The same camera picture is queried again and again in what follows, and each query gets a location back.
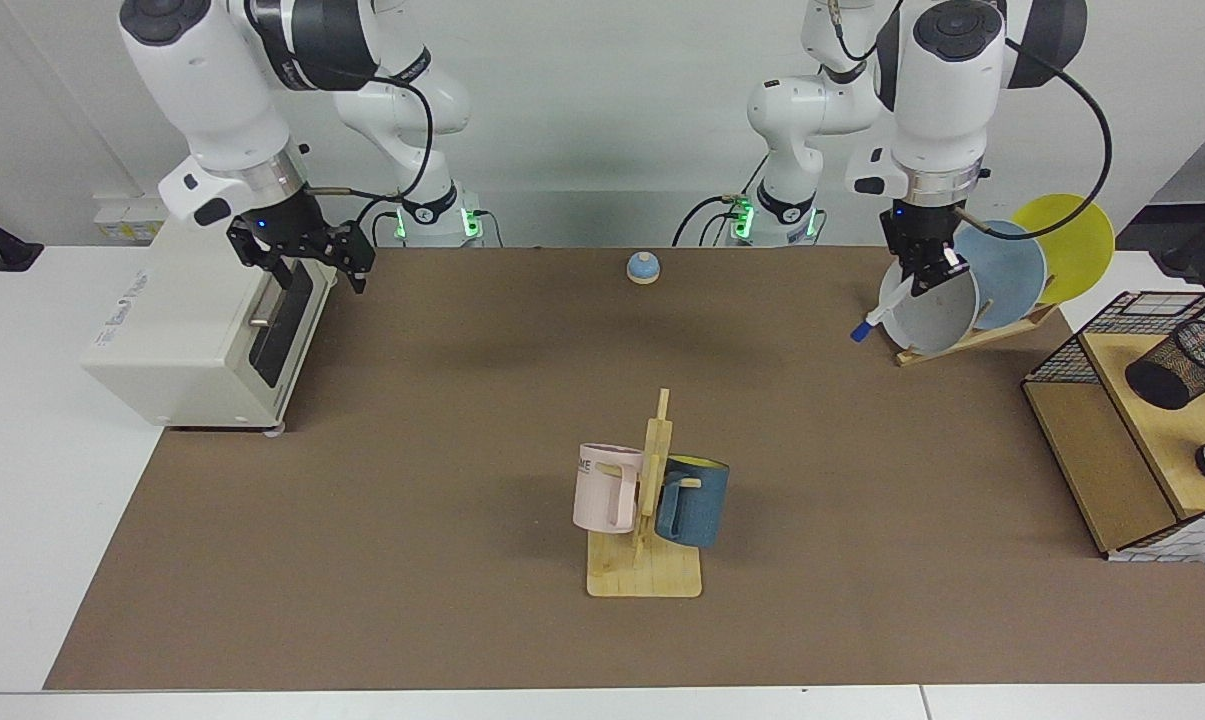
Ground black base cable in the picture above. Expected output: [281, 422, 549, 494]
[345, 193, 405, 248]
[672, 193, 755, 248]

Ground grey plate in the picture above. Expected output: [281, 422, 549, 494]
[880, 258, 981, 353]

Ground wooden plate rack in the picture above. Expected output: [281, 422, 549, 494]
[895, 275, 1060, 368]

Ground yellow plate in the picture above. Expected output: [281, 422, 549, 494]
[1012, 193, 1116, 306]

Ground white marker blue cap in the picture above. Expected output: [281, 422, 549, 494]
[851, 270, 919, 343]

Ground wire basket wooden floor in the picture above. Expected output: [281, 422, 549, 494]
[1022, 290, 1205, 563]

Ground black stand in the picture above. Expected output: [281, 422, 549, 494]
[0, 190, 45, 273]

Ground pale toaster oven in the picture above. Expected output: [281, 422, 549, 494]
[82, 215, 341, 438]

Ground dark blue cup yellow inside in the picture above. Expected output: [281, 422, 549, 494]
[654, 455, 731, 549]

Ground black mesh pen holder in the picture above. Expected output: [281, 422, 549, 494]
[1124, 318, 1205, 411]

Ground brown table cloth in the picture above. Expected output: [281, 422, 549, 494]
[44, 245, 1205, 692]

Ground wooden cup stand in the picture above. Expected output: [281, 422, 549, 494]
[587, 388, 704, 599]

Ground light blue plate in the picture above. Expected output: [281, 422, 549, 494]
[952, 220, 1048, 331]

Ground pink cup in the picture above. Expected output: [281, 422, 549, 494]
[573, 443, 645, 535]

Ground white wall socket box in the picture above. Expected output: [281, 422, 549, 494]
[92, 195, 169, 244]

